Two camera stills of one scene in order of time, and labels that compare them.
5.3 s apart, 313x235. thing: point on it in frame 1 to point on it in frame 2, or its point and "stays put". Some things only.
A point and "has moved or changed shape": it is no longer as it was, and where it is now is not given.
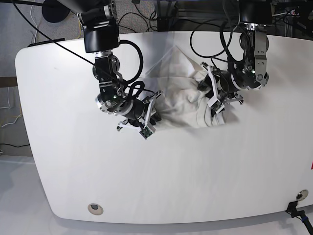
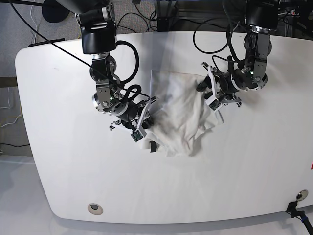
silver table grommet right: x=302 y=195 stays put
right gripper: x=225 y=84 stays put
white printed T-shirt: x=182 y=103 has moved or changed shape
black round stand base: x=54 y=11 stays put
